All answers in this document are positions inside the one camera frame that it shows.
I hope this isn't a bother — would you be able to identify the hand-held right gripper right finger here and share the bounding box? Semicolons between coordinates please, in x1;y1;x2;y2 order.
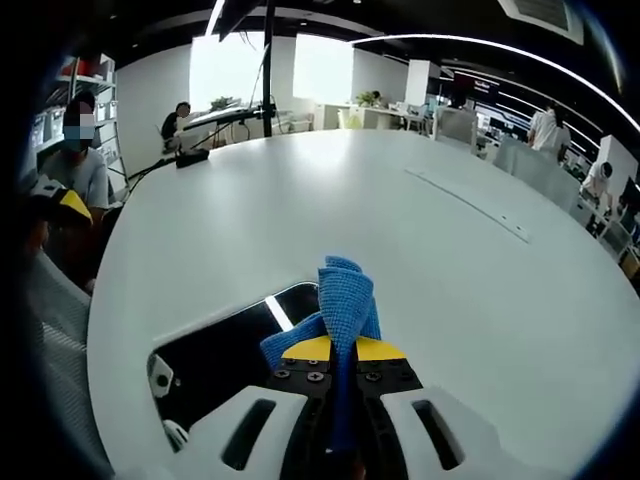
349;337;511;480

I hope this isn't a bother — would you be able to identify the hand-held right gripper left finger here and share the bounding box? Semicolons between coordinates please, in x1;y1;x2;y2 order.
117;334;335;480

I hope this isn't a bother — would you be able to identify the blue cleaning cloth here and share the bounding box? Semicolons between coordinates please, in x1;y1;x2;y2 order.
258;255;385;457

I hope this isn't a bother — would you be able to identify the grey mesh chair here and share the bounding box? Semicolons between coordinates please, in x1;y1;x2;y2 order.
23;248;107;454

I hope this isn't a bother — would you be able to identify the black stand pole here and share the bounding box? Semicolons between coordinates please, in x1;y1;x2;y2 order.
261;0;278;139

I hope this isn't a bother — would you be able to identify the black overhead panel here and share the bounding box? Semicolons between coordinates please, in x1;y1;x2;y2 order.
216;0;268;44

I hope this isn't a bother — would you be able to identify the ceiling air vent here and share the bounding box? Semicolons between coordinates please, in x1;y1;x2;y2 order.
498;0;587;45

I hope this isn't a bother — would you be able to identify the black power strip with cable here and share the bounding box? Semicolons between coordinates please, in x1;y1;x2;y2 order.
127;149;211;182

